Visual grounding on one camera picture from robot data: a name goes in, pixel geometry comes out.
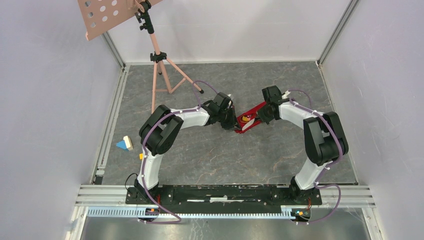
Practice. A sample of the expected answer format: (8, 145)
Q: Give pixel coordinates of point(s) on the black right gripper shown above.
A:
(264, 117)

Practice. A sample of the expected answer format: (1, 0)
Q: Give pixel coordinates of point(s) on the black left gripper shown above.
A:
(233, 122)

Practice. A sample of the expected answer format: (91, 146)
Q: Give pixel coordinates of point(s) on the iridescent spoon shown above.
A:
(245, 118)

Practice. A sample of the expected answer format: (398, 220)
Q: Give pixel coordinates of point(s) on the red cloth napkin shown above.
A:
(254, 114)

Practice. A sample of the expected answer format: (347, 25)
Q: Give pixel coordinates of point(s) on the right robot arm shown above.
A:
(325, 141)

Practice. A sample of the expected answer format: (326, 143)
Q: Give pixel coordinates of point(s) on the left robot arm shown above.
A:
(161, 129)

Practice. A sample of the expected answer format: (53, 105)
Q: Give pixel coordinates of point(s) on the blue and cream block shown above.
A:
(125, 143)

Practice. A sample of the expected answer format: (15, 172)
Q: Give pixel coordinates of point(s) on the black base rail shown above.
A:
(223, 199)

